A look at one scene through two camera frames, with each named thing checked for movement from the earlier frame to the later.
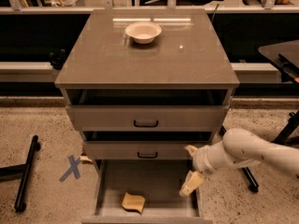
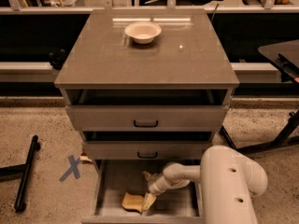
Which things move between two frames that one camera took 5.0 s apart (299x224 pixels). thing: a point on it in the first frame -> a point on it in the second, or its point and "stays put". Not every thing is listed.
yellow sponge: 133,202 stays put
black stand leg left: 22,170 stays put
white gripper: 200,160 -> 154,188
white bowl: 143,32 stays put
